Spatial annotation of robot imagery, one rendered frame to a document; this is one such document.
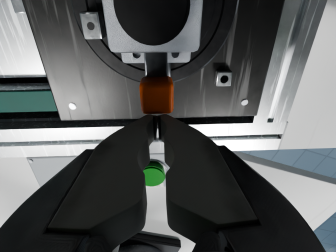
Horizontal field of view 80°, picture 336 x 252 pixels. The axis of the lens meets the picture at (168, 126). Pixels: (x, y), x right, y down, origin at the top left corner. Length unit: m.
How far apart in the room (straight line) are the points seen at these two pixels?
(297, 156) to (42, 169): 1.74
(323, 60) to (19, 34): 0.44
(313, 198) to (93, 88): 0.57
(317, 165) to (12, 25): 2.00
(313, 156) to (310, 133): 1.46
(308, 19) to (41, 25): 0.26
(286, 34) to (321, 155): 1.75
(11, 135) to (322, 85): 0.48
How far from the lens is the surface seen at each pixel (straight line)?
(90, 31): 0.19
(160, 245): 0.63
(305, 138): 0.49
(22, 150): 0.34
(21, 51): 0.32
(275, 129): 0.31
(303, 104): 0.44
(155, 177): 0.30
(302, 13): 0.27
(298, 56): 0.28
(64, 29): 0.23
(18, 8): 0.26
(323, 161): 2.04
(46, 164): 0.34
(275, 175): 0.53
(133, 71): 0.20
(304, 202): 0.64
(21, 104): 0.32
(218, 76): 0.22
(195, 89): 0.23
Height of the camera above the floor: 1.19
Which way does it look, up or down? 59 degrees down
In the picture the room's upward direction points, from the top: 176 degrees clockwise
